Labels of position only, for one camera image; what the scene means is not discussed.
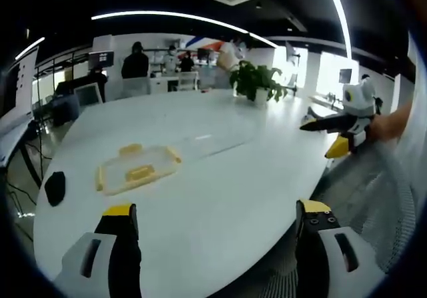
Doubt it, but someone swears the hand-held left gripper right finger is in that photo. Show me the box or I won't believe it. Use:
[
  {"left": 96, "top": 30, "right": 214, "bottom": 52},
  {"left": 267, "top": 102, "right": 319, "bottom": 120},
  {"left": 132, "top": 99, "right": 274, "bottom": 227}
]
[{"left": 294, "top": 199, "right": 388, "bottom": 298}]

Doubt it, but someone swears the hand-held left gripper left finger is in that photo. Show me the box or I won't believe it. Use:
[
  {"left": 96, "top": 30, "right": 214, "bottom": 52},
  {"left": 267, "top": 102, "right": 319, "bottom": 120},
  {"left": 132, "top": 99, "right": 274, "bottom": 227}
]
[{"left": 54, "top": 203, "right": 143, "bottom": 298}]

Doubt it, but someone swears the clear plastic food container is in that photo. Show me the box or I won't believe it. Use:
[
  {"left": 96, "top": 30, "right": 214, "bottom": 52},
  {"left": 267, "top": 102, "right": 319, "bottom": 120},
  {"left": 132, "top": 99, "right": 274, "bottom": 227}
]
[{"left": 95, "top": 142, "right": 183, "bottom": 197}]

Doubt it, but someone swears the person's right hand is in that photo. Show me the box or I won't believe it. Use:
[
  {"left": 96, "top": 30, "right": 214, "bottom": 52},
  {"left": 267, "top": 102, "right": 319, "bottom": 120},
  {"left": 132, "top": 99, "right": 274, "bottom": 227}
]
[{"left": 366, "top": 113, "right": 401, "bottom": 143}]

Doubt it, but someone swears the grey computer monitor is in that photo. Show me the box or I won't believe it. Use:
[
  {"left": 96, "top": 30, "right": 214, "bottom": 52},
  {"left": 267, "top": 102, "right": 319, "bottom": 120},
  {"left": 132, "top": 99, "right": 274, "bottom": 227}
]
[{"left": 338, "top": 68, "right": 354, "bottom": 84}]

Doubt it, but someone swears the grey mesh chair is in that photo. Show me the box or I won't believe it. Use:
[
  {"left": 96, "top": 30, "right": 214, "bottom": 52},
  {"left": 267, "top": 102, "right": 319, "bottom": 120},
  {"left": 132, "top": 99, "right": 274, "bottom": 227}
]
[{"left": 263, "top": 134, "right": 418, "bottom": 298}]

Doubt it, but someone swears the black cloth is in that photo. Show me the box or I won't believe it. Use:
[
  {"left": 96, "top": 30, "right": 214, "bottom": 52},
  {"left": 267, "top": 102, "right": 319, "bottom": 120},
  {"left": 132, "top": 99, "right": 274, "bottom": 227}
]
[{"left": 44, "top": 171, "right": 67, "bottom": 207}]

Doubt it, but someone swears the potted green plant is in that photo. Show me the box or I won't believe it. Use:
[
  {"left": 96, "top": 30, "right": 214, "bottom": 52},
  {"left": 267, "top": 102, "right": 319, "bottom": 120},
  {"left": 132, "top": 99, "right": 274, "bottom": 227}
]
[{"left": 229, "top": 60, "right": 289, "bottom": 105}]

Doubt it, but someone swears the clear plastic sheet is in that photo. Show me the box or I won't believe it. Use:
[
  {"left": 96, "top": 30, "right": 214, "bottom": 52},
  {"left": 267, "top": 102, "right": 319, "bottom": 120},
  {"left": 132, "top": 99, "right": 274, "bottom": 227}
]
[{"left": 156, "top": 109, "right": 256, "bottom": 161}]

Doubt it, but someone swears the white office chair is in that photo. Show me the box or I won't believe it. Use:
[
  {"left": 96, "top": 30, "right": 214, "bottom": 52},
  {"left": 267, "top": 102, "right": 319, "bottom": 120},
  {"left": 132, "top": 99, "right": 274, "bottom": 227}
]
[
  {"left": 177, "top": 71, "right": 200, "bottom": 93},
  {"left": 73, "top": 82, "right": 103, "bottom": 107}
]

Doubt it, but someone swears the white side desk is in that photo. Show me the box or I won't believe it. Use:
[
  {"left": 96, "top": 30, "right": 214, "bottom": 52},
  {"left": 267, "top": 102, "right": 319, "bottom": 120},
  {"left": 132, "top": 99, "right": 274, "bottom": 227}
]
[{"left": 0, "top": 113, "right": 34, "bottom": 165}]

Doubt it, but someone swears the black monitor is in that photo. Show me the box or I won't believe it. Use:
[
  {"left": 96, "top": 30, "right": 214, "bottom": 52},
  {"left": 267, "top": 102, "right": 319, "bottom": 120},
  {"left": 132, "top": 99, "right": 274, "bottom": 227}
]
[{"left": 88, "top": 51, "right": 115, "bottom": 69}]

